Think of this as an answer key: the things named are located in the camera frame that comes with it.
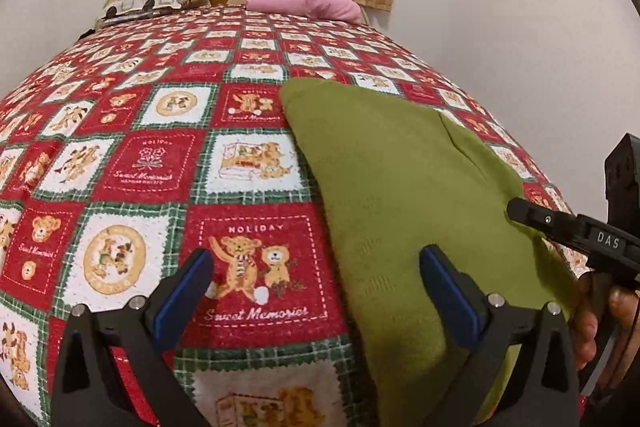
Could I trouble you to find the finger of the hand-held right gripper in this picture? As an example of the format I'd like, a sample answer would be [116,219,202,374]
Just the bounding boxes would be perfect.
[506,198,583,248]

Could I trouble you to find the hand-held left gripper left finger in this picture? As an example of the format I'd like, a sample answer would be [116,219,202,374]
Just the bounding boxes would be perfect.
[50,248,216,427]

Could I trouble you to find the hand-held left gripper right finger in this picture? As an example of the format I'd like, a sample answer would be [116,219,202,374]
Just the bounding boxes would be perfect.
[419,244,583,427]

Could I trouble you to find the green knit sweater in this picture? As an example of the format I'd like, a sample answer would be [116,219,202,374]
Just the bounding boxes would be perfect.
[279,78,581,427]

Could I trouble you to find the person's right hand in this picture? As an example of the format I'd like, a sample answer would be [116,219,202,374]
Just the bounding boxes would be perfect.
[571,274,640,370]

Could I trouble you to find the red bear print bedspread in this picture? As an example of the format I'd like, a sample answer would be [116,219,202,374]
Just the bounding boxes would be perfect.
[0,4,591,427]

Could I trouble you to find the white grey patterned pillow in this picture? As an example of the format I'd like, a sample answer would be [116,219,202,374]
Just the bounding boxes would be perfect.
[95,0,211,28]

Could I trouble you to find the pink pillow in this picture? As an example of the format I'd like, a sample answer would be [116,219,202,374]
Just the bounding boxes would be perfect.
[246,0,363,24]

